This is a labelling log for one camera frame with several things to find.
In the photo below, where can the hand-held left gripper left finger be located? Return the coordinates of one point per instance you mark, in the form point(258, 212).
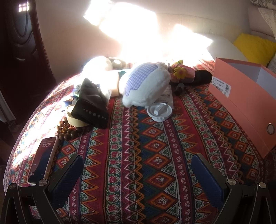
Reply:
point(66, 178)

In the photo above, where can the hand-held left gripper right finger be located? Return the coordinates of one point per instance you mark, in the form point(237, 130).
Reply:
point(207, 183)

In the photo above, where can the beige tape roll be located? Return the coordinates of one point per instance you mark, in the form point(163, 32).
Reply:
point(73, 122)

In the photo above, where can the white round plastic lid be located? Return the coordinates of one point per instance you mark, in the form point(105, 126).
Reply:
point(159, 112)

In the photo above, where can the orange cardboard box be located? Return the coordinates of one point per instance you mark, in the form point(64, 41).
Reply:
point(243, 101)

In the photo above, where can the white plush toy checkered patch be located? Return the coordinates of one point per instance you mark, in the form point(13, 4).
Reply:
point(148, 86)

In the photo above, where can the smartphone with pale case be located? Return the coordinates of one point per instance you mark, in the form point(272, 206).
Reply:
point(43, 159)

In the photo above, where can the patterned tablecloth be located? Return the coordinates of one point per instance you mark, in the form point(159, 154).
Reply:
point(140, 161)

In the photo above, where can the black cloth pouch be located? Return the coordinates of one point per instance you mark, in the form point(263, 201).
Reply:
point(90, 107)

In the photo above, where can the white printed paper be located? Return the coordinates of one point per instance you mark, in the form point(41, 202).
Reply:
point(166, 97)

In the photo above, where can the small black bottle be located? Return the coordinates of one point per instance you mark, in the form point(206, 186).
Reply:
point(179, 88)

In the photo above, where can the flower decorated doll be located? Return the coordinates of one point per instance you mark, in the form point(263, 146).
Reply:
point(182, 72)

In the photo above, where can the grey plush toy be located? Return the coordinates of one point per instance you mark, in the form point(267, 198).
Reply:
point(97, 64)

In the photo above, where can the white side cabinet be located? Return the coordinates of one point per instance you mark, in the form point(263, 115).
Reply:
point(224, 47)

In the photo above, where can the yellow pillow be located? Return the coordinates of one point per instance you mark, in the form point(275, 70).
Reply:
point(254, 47)

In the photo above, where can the dark wooden door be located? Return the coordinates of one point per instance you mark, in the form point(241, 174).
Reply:
point(19, 43)

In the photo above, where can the pale pink sofa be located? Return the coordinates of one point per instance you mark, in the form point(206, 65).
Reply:
point(254, 23)

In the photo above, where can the white lace cushion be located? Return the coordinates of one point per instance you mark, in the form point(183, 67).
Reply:
point(268, 16)

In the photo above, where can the floral print pillow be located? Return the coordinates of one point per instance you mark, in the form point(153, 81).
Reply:
point(264, 2)

